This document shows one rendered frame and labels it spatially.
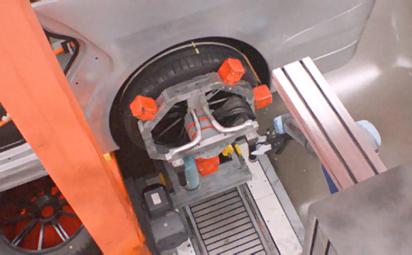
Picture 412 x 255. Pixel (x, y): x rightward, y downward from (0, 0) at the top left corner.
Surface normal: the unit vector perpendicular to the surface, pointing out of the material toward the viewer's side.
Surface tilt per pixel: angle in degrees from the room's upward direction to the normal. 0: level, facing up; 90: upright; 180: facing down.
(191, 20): 90
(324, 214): 0
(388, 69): 0
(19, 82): 90
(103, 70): 90
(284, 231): 0
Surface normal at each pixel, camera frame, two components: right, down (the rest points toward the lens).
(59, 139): 0.35, 0.76
